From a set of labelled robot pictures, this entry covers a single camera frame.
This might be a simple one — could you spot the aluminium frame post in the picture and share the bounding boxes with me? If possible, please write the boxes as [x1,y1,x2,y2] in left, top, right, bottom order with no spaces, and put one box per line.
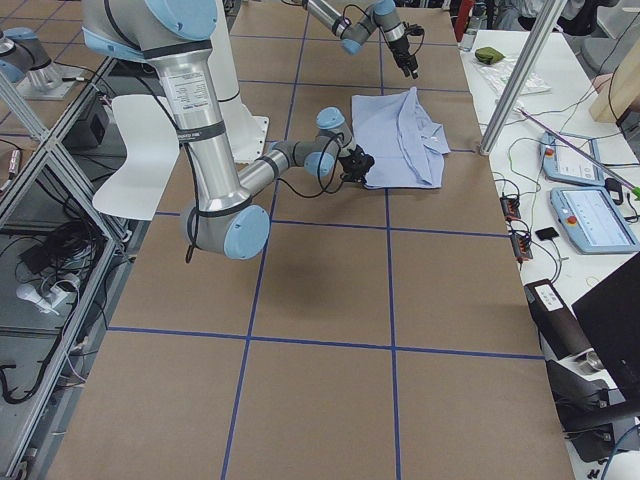
[479,0,566,156]

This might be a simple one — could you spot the near teach pendant tablet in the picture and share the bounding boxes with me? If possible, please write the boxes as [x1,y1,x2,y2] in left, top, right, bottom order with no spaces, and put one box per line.
[549,186,639,254]

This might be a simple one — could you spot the green fabric pouch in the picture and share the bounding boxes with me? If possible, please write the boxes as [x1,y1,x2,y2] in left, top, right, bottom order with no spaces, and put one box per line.
[474,46,505,65]

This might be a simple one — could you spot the light blue striped shirt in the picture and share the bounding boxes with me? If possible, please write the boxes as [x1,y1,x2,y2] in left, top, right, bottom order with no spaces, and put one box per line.
[351,87,450,189]

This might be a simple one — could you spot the orange connector board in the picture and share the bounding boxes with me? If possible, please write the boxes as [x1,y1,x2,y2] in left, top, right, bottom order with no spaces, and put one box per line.
[510,231,533,264]
[500,195,521,221]

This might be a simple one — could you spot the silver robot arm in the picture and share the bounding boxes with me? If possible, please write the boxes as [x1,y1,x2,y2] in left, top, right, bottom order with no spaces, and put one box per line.
[294,0,424,79]
[82,1,374,260]

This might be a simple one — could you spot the clear water bottle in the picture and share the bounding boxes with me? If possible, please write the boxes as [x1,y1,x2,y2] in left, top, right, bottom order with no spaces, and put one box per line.
[458,13,483,52]

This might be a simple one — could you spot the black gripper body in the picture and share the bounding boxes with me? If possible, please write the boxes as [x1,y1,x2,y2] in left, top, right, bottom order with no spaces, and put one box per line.
[339,148,375,184]
[384,22,425,71]

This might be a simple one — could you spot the green handled reacher grabber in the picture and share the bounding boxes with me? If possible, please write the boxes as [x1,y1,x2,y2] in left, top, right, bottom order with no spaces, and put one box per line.
[516,108,640,200]

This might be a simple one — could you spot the teach pendant tablet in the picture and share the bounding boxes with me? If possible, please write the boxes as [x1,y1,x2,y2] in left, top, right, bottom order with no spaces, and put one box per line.
[540,132,605,187]
[549,186,639,254]

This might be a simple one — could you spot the far teach pendant tablet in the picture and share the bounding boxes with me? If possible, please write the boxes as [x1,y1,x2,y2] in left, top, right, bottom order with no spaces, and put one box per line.
[540,132,605,187]

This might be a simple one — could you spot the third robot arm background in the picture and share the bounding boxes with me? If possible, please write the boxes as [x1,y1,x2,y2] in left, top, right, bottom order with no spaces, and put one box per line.
[1,27,100,100]

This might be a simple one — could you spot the white plastic chair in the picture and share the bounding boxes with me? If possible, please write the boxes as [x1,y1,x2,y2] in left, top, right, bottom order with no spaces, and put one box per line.
[92,94,180,220]

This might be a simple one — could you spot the black monitor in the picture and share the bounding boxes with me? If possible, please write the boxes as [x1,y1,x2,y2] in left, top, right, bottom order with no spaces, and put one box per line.
[572,255,639,399]

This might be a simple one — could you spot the small black square pad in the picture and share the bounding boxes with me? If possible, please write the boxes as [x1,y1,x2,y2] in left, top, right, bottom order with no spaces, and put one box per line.
[535,227,559,241]

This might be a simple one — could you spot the black desktop device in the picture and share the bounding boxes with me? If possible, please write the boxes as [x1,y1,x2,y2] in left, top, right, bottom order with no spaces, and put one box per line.
[524,280,639,462]

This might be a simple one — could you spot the clear plastic bag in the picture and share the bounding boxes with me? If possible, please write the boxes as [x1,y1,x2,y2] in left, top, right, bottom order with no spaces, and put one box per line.
[474,58,553,99]

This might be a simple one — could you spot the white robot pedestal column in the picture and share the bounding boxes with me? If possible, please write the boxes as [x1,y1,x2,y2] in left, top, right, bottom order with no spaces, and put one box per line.
[208,0,269,164]

